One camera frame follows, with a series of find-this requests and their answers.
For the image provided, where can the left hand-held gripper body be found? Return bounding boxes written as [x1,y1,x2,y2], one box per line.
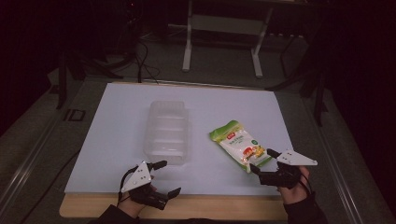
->
[120,161,170,210]

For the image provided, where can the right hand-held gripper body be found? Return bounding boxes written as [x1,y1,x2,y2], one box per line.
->
[258,149,318,190]

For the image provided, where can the green and white snack packet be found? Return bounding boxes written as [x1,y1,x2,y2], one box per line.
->
[208,119,275,174]

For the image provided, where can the clear plastic container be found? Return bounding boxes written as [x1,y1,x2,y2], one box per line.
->
[143,100,191,166]

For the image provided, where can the person's right hand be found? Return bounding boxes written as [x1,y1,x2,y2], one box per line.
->
[277,165,313,205]

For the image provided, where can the person's left hand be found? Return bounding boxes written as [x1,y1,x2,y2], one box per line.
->
[117,185,159,219]

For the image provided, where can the white table mat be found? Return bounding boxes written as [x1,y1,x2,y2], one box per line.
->
[64,82,295,196]

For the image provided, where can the black stand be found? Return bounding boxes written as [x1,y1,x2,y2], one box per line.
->
[55,49,124,110]
[265,61,330,128]

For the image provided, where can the white metal stand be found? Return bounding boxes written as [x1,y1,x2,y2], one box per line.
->
[181,0,276,79]

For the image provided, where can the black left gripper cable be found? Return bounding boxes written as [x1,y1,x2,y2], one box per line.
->
[117,165,140,207]

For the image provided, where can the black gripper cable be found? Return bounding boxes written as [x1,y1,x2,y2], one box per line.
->
[299,173,314,196]
[117,165,140,207]

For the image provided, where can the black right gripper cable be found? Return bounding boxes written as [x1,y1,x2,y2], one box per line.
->
[299,173,314,196]

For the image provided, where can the metal floor rail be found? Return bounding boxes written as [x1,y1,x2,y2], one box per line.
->
[310,102,366,224]
[0,117,61,207]

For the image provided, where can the black rectangular floor bracket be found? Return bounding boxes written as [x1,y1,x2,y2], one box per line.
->
[63,108,87,122]

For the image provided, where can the black floor cables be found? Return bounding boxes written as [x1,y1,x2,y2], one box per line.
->
[133,39,162,85]

